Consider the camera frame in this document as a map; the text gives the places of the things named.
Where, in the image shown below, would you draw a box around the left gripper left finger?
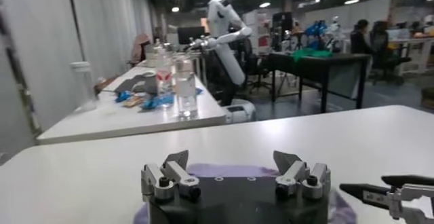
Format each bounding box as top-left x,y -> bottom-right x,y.
140,149 -> 201,202

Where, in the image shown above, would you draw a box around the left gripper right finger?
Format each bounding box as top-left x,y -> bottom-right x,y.
273,150 -> 332,202

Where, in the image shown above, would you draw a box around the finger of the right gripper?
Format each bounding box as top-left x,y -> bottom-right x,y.
381,174 -> 434,198
340,183 -> 431,224

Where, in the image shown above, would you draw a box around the purple t-shirt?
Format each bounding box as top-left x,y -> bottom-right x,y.
134,163 -> 357,224

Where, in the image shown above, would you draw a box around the seated person dark clothes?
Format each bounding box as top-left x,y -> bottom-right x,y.
349,18 -> 374,56

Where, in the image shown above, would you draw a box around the white rectangular side table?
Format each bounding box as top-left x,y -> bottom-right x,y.
35,60 -> 228,145

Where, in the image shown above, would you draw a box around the clear unlabelled water bottle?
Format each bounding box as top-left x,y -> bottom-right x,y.
174,58 -> 199,118

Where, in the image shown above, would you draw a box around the clear cracker packet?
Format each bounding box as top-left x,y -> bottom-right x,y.
121,96 -> 145,108

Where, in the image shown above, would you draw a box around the water bottle red label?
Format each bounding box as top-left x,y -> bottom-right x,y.
155,52 -> 174,98

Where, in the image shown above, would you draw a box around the black metal table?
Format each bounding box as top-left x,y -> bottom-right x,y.
267,51 -> 373,114

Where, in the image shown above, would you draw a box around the green cloth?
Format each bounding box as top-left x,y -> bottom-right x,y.
291,48 -> 334,62

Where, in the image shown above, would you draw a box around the white humanoid robot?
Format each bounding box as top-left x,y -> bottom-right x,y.
187,0 -> 258,124

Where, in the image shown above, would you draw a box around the clear tumbler white lid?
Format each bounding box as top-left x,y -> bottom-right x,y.
69,61 -> 98,111

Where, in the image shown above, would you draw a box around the pink jacket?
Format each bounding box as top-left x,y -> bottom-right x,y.
130,33 -> 153,66

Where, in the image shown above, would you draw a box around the black computer monitor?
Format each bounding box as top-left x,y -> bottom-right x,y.
176,25 -> 206,45

